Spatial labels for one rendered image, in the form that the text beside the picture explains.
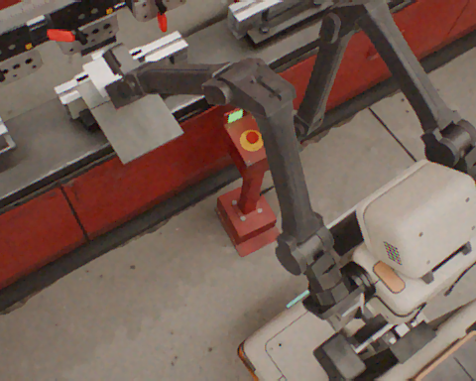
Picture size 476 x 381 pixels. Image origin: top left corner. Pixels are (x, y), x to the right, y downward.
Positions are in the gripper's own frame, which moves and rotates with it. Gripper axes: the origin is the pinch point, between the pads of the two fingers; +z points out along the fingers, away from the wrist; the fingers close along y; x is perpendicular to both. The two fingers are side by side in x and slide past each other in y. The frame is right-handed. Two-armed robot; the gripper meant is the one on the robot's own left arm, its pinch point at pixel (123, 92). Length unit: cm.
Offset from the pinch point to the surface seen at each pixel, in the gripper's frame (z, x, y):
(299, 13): 11, 2, -63
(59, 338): 79, 70, 52
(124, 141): -3.9, 11.3, 6.5
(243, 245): 74, 74, -28
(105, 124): -0.6, 5.2, 8.3
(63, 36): -23.2, -15.8, 10.0
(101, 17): -18.0, -17.0, -0.6
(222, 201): 73, 54, -28
